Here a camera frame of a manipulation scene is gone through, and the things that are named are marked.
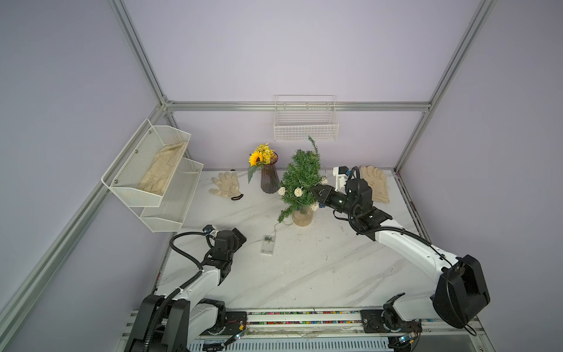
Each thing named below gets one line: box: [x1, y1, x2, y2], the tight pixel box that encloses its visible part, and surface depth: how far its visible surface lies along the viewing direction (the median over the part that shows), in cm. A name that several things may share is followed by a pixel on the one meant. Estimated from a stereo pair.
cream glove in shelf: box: [137, 141, 187, 196], surface depth 81 cm
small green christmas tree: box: [277, 136, 322, 227], surface depth 80 cm
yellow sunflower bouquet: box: [247, 143, 279, 185], surface depth 95 cm
